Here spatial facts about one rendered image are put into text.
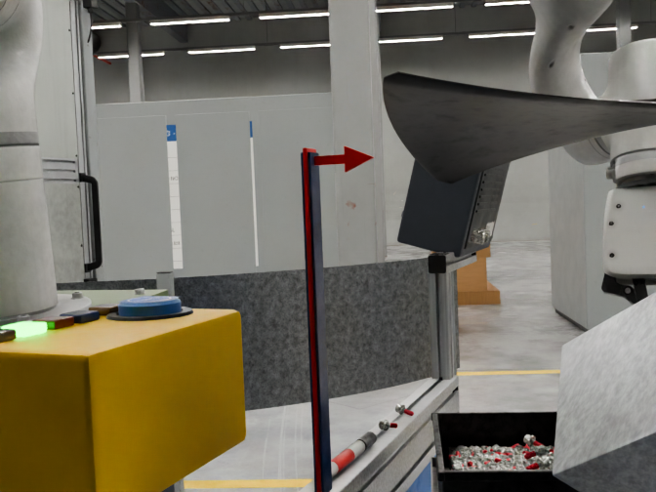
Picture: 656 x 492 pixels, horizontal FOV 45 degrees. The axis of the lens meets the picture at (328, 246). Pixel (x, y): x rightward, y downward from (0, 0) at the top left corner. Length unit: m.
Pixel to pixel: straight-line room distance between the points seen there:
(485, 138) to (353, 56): 4.21
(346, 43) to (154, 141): 2.45
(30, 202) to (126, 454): 0.48
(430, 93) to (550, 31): 0.34
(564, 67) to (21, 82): 0.60
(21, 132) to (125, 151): 6.04
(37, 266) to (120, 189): 6.04
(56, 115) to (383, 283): 1.16
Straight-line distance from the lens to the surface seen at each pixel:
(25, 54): 0.95
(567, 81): 0.99
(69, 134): 2.74
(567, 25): 0.92
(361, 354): 2.49
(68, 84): 2.77
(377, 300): 2.51
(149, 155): 6.85
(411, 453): 1.05
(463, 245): 1.29
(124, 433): 0.44
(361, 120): 4.85
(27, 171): 0.88
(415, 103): 0.64
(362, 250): 4.84
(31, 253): 0.88
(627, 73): 0.94
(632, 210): 0.90
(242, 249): 6.66
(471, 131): 0.69
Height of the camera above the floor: 1.14
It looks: 3 degrees down
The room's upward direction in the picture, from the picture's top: 2 degrees counter-clockwise
